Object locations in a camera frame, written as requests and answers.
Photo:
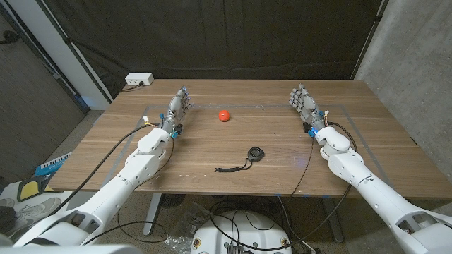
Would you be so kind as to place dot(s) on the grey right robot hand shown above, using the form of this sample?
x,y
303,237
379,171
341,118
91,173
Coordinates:
x,y
306,104

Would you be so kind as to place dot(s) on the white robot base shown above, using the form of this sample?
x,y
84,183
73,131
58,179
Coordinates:
x,y
243,233

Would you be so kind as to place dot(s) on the grey tape rectangle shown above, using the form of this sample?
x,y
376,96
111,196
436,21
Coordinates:
x,y
247,106

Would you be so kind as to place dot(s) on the blue booklet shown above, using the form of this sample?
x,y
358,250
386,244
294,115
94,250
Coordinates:
x,y
53,165

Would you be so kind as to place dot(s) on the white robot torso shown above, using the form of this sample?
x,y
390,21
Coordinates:
x,y
70,249

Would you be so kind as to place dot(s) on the black backdrop stand pole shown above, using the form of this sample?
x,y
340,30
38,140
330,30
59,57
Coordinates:
x,y
369,35
76,53

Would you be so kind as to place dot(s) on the black round floor object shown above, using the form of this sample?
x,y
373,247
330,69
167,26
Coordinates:
x,y
172,200

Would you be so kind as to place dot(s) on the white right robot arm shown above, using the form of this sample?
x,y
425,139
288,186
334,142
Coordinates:
x,y
367,187

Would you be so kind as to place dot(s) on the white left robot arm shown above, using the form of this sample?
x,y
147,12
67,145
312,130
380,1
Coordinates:
x,y
137,169

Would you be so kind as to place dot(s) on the sneaker print poster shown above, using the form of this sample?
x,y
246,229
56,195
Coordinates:
x,y
35,208

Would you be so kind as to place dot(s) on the black backdrop curtain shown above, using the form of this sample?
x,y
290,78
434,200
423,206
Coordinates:
x,y
212,35

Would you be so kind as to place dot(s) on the white table leg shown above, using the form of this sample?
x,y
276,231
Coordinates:
x,y
152,211

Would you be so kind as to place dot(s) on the grey table leg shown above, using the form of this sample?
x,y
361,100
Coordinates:
x,y
332,218

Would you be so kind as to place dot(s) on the clear plastic bag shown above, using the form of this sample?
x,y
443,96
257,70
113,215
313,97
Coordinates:
x,y
183,229

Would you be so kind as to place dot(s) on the white power strip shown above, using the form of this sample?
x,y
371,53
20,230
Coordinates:
x,y
139,79

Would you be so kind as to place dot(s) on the orange ball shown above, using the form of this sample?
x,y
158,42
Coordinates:
x,y
224,115

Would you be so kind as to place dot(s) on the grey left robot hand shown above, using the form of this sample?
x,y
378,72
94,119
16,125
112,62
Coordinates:
x,y
175,106

